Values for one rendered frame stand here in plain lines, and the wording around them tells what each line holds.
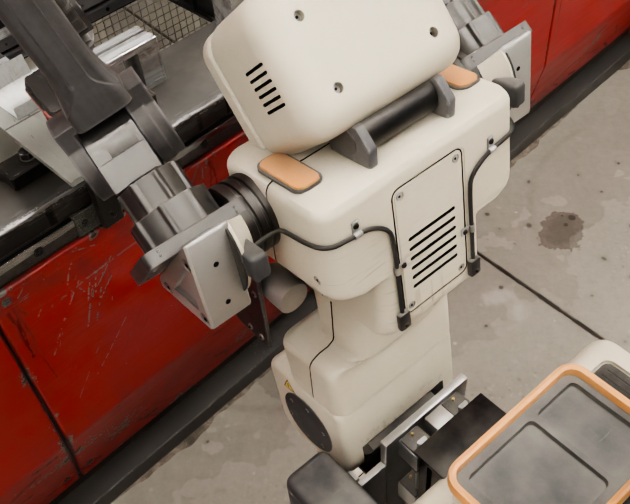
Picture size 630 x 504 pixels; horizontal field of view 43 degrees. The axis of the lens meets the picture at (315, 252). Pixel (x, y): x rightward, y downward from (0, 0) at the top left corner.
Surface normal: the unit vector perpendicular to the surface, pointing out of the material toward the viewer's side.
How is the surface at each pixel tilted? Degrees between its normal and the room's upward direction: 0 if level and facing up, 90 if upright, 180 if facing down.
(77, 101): 82
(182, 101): 0
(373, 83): 55
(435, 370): 82
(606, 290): 0
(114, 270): 90
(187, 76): 0
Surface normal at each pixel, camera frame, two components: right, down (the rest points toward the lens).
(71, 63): 0.42, 0.55
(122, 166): 0.05, -0.03
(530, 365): -0.07, -0.68
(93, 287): 0.71, 0.48
